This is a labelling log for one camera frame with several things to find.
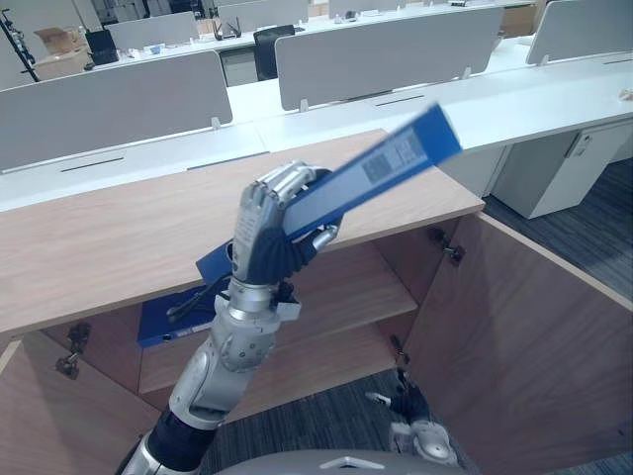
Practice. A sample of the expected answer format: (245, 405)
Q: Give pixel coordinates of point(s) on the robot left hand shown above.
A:
(257, 222)

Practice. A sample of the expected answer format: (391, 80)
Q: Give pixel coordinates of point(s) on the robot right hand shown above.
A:
(410, 403)

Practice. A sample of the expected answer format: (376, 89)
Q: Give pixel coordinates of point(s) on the blue folder with spine label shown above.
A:
(395, 148)

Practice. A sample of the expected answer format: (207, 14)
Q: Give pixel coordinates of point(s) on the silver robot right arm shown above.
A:
(430, 443)

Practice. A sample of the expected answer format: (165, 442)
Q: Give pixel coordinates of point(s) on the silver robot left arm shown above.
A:
(232, 346)

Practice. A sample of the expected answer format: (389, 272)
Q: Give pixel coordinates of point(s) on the metal cabinet door hinge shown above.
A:
(399, 350)
(74, 351)
(447, 247)

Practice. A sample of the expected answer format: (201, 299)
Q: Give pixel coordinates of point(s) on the wooden cabinet shelf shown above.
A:
(356, 297)

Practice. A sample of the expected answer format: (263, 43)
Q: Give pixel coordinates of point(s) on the wooden cabinet door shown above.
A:
(519, 346)
(49, 420)

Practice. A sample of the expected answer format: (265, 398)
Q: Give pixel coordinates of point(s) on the blue folder with finger hole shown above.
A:
(158, 321)

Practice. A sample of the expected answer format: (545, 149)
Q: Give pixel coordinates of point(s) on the wooden office cabinet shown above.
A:
(99, 237)

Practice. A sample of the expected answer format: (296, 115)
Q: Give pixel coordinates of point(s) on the black office chair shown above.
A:
(264, 54)

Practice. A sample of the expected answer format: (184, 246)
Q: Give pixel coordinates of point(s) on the grey robot torso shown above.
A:
(346, 462)

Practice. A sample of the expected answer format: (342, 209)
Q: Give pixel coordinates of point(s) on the grey desk divider panel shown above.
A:
(262, 15)
(386, 54)
(114, 104)
(583, 29)
(153, 29)

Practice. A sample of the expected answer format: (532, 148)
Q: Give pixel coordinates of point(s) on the black router with antennas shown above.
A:
(227, 32)

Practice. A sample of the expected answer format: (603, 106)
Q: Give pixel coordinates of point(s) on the white desk leg panel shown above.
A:
(470, 173)

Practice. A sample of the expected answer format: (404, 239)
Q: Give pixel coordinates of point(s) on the black case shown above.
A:
(101, 47)

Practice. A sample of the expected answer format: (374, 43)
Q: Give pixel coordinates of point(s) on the closed cardboard box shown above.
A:
(62, 66)

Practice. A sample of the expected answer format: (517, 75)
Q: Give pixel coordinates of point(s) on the open cardboard box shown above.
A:
(59, 42)

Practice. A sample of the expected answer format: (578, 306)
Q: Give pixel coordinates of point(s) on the black tripod stand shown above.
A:
(20, 49)

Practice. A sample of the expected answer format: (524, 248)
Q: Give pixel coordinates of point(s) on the brown wooden cupboard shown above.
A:
(519, 20)

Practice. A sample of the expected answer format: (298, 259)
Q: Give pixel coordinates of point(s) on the grey desk pedestal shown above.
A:
(237, 69)

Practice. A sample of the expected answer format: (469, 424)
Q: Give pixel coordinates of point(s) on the white desk pedestal with label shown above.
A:
(544, 178)

